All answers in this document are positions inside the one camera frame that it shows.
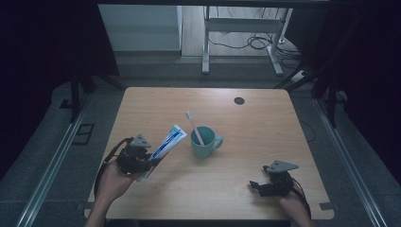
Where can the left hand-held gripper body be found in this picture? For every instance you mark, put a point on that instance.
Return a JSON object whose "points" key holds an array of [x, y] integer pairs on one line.
{"points": [[134, 156]]}

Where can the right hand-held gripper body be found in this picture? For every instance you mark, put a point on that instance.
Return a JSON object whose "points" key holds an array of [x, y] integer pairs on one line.
{"points": [[279, 179]]}

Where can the blue white toothpaste tube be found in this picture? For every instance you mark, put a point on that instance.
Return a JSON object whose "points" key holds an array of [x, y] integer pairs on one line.
{"points": [[166, 145]]}

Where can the pink toothbrush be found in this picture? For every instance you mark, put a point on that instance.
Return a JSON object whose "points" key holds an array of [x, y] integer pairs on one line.
{"points": [[195, 127]]}

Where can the green cup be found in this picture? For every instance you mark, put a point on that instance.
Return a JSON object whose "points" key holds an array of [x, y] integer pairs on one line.
{"points": [[205, 142]]}

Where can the person's right hand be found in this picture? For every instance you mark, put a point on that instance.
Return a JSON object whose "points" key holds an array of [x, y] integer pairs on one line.
{"points": [[293, 203]]}

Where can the person's left hand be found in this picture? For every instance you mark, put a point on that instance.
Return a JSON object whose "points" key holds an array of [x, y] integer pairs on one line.
{"points": [[113, 183]]}

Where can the dark round table grommet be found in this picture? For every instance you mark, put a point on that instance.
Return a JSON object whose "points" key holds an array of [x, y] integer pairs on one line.
{"points": [[239, 101]]}

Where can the black metal stand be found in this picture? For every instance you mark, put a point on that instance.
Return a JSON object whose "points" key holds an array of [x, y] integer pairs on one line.
{"points": [[329, 94], [75, 94]]}

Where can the dark curtain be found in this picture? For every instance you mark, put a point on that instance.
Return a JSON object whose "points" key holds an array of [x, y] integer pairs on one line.
{"points": [[369, 78], [38, 69]]}

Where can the metal floor rail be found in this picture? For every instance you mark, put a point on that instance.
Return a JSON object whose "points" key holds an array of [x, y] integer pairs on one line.
{"points": [[47, 176], [350, 170]]}

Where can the white desk frame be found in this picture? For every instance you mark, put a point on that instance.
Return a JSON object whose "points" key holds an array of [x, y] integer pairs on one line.
{"points": [[242, 24]]}

